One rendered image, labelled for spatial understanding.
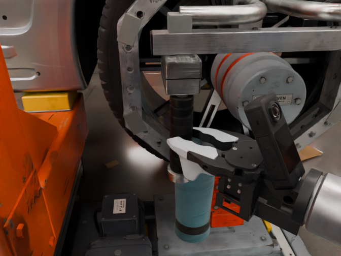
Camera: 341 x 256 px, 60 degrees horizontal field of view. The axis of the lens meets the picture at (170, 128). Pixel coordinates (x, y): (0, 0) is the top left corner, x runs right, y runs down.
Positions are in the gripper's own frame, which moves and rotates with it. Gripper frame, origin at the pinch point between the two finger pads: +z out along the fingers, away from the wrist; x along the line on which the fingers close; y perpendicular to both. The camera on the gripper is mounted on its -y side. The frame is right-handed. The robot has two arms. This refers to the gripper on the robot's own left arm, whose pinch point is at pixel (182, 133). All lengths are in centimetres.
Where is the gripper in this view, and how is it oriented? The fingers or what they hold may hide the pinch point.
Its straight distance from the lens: 46.1
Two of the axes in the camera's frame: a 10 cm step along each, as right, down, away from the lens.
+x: 6.2, -3.7, 6.9
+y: 0.0, 8.8, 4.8
